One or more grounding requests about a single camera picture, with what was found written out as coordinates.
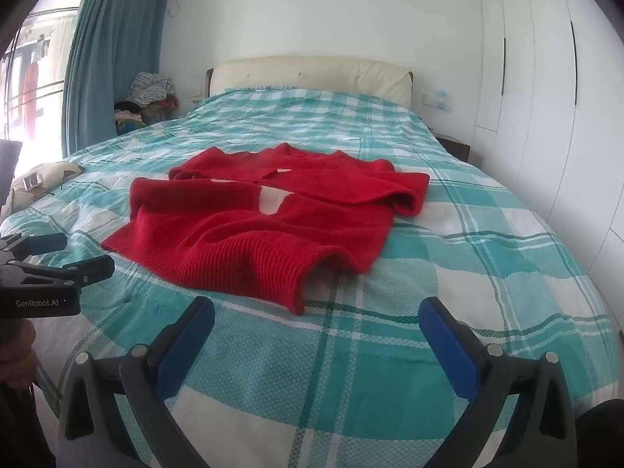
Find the hanging red garment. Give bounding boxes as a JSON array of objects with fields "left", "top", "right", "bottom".
[{"left": 19, "top": 61, "right": 41, "bottom": 124}]

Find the cream padded headboard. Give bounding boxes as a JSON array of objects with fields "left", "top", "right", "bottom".
[{"left": 206, "top": 55, "right": 414, "bottom": 108}]

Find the patterned cushion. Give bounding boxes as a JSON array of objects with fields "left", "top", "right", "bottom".
[{"left": 4, "top": 161, "right": 85, "bottom": 213}]

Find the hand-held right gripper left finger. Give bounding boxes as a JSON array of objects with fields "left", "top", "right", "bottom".
[{"left": 57, "top": 295, "right": 216, "bottom": 468}]

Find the white wardrobe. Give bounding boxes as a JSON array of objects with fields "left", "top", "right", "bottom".
[{"left": 475, "top": 0, "right": 624, "bottom": 303}]

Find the pile of mixed clothes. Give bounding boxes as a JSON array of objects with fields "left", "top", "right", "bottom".
[{"left": 113, "top": 72, "right": 180, "bottom": 135}]

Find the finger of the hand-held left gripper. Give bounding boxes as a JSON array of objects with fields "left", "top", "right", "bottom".
[
  {"left": 14, "top": 254, "right": 116, "bottom": 286},
  {"left": 9, "top": 232, "right": 68, "bottom": 257}
]

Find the bed with teal plaid cover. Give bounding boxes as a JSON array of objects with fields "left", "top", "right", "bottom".
[{"left": 0, "top": 87, "right": 621, "bottom": 468}]

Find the person's left hand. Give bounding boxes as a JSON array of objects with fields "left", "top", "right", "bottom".
[{"left": 0, "top": 323, "right": 39, "bottom": 382}]

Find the red knit sweater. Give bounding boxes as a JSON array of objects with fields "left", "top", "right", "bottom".
[{"left": 101, "top": 142, "right": 431, "bottom": 316}]

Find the blue curtain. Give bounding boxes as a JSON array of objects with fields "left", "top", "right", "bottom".
[{"left": 62, "top": 0, "right": 172, "bottom": 157}]

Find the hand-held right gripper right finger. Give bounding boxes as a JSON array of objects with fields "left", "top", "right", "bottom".
[{"left": 418, "top": 296, "right": 578, "bottom": 468}]

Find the dark wooden nightstand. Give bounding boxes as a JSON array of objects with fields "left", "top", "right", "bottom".
[{"left": 431, "top": 133, "right": 472, "bottom": 163}]

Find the white wall switch panel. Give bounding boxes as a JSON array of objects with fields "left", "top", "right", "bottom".
[{"left": 422, "top": 90, "right": 454, "bottom": 110}]

